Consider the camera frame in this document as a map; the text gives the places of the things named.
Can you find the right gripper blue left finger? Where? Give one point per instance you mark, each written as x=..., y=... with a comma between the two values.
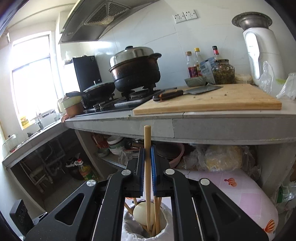
x=135, y=186

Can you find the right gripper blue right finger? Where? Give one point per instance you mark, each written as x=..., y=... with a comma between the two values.
x=161, y=183

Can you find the bamboo chopstick two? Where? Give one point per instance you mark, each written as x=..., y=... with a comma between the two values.
x=154, y=225

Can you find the bamboo chopstick four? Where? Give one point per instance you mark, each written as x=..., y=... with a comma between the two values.
x=147, y=169

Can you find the bamboo chopstick one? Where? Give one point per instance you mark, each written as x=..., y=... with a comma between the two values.
x=129, y=209

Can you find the kitchen cleaver knife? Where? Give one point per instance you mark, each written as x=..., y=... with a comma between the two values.
x=179, y=92

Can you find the pink plastic basin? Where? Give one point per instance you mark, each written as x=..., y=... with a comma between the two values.
x=171, y=152

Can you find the stack of bowls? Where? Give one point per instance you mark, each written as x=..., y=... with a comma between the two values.
x=116, y=144

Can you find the cooking oil bottle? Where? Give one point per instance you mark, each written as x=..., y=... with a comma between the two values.
x=86, y=170

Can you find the bag of yellow food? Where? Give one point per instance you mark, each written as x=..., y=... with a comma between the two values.
x=218, y=158

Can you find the black gas stove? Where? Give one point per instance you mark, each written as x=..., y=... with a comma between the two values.
x=128, y=102

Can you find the black frying pan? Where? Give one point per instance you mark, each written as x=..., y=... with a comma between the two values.
x=102, y=90

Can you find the small grey dish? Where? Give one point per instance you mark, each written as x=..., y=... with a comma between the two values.
x=196, y=81

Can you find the large black stock pot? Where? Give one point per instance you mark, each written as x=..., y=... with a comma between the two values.
x=135, y=67

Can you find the sauce bottle brown cap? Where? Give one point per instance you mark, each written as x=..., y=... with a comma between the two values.
x=192, y=70

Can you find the sauce bottle yellow cap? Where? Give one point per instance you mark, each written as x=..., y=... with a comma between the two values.
x=198, y=60

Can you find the white plastic bags on floor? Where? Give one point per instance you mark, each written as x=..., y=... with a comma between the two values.
x=285, y=198

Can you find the glass pickle jar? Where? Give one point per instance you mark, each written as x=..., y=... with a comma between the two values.
x=223, y=72

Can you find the wooden cutting board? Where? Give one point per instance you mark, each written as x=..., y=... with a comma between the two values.
x=228, y=97

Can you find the range hood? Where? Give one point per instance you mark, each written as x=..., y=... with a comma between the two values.
x=89, y=20

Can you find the white electric kettle appliance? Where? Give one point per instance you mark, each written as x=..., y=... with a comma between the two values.
x=260, y=42

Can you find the wall power socket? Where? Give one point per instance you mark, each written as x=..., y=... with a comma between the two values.
x=185, y=16

